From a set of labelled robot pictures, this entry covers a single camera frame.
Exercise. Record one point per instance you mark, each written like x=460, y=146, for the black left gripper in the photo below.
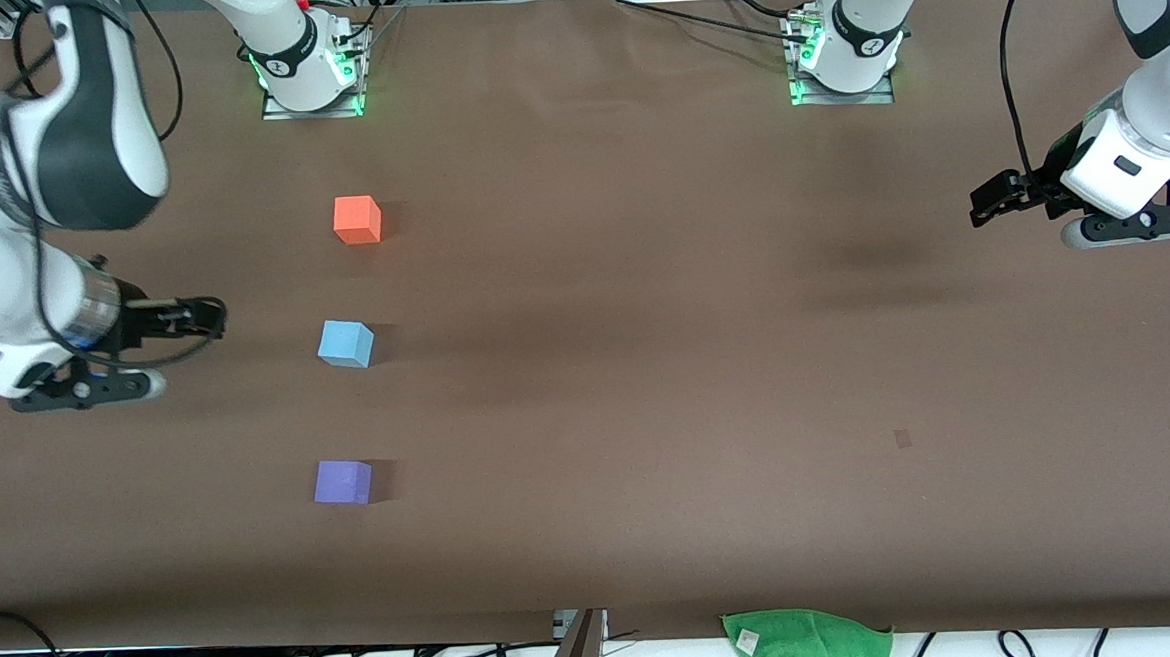
x=1038, y=188

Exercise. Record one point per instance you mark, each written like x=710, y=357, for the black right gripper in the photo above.
x=144, y=323

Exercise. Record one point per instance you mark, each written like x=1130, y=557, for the light blue foam block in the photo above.
x=346, y=346

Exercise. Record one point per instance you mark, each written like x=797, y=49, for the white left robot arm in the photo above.
x=1159, y=108

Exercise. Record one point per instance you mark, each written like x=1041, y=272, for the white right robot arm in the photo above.
x=2, y=289

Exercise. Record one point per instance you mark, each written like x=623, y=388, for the orange foam block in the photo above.
x=357, y=222

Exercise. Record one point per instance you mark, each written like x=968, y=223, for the purple foam block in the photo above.
x=343, y=483

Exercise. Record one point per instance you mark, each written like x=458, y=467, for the brown table cover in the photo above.
x=597, y=368

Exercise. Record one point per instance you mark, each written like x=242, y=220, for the green microfibre cloth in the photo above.
x=812, y=647

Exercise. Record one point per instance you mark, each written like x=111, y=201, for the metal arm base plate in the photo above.
x=278, y=114
x=883, y=93

